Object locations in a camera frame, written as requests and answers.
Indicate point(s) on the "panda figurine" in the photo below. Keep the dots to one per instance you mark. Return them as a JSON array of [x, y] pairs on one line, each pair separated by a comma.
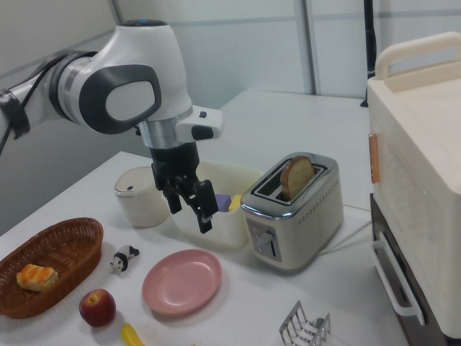
[[124, 257]]

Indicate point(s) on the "pink plate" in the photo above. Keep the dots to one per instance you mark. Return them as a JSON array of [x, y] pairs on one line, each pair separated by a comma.
[[182, 282]]

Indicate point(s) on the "black pole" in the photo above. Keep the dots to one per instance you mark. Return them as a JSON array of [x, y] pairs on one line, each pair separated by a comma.
[[369, 39]]

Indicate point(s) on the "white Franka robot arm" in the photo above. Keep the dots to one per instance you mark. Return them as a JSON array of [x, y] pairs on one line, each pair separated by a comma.
[[144, 61]]

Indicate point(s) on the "brown wicker basket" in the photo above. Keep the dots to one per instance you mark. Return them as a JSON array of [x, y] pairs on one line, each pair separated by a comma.
[[48, 266]]

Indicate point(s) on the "red apple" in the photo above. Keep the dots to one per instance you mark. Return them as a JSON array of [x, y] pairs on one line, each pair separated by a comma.
[[97, 307]]

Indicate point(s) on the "purple block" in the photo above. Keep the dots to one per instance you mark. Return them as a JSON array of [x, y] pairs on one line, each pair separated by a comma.
[[223, 202]]

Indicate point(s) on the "yellow block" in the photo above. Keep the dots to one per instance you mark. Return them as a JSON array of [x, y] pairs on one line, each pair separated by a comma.
[[235, 202]]

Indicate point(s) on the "cream oven appliance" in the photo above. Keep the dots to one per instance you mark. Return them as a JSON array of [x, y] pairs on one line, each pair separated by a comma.
[[417, 187]]

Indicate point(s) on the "white rectangular plastic bin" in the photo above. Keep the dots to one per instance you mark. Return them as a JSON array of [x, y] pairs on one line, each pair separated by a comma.
[[230, 202]]

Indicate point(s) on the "cream two-slot toaster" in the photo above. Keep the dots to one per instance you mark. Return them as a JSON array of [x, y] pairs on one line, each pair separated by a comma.
[[293, 216]]

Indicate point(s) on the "brown bread slice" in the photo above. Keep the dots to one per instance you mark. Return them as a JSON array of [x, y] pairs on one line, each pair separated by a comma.
[[296, 177]]

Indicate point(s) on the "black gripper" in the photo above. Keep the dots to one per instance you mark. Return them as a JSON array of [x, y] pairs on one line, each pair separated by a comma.
[[175, 161]]

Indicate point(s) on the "cream lidded canister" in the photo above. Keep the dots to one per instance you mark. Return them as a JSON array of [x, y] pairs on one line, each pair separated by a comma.
[[138, 200]]

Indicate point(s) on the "yellow banana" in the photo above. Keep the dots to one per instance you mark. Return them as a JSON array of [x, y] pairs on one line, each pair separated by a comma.
[[131, 336]]

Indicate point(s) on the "orange glazed pastry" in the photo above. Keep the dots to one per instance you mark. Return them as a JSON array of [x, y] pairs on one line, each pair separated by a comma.
[[36, 277]]

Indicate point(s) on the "metal toast rack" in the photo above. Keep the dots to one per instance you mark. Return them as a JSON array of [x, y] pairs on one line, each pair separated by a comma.
[[306, 329]]

